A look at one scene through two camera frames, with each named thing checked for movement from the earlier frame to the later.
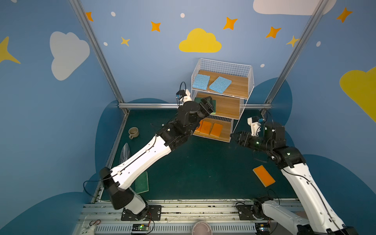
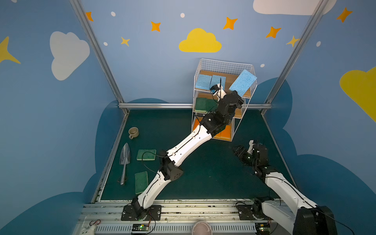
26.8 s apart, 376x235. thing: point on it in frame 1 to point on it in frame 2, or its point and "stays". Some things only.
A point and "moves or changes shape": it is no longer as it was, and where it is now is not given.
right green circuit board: x=263 y=228 stays
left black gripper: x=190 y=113 to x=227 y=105
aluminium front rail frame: x=188 y=217 stays
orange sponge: x=264 y=176 moves or changes shape
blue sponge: x=201 y=82 stays
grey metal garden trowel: x=125 y=153 stays
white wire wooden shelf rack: x=229 y=85 stays
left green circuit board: x=140 y=227 stays
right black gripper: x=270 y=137 to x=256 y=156
